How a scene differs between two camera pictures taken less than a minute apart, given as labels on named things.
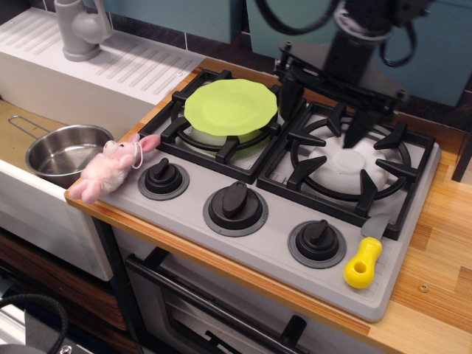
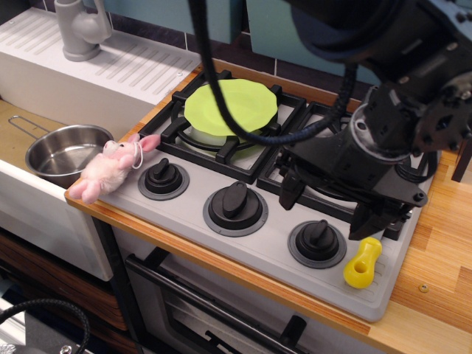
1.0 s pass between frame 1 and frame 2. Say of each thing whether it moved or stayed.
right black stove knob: stayed
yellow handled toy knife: stayed
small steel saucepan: stayed
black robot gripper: moved
